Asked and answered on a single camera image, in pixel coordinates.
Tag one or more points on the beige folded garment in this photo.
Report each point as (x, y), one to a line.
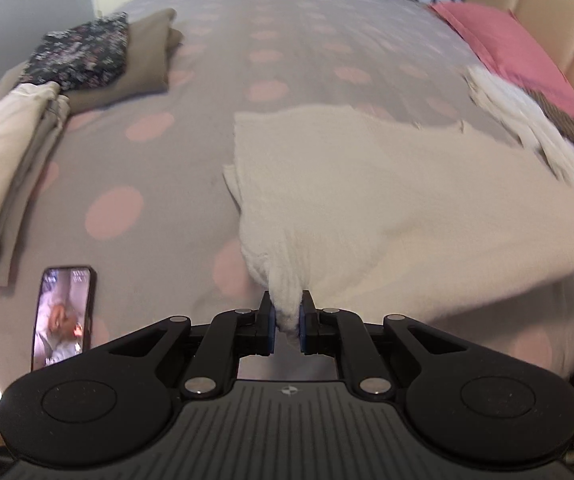
(22, 220)

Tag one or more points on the white knit sweater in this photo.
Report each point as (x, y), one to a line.
(367, 195)

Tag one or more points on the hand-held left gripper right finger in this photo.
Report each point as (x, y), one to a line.
(301, 334)

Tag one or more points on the bed with pink-dotted sheet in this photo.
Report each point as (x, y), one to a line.
(287, 50)

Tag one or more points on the brown folded garment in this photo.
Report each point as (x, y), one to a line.
(149, 55)

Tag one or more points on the beige padded headboard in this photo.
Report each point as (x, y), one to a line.
(557, 5)

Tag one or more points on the white crumpled garment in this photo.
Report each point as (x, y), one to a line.
(527, 120)

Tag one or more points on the dark floral folded garment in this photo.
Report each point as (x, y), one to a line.
(82, 52)

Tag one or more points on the pink pillow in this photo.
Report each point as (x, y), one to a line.
(507, 45)

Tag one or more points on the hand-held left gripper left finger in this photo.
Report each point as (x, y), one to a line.
(270, 331)

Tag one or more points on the black smartphone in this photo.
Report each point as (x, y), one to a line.
(64, 315)

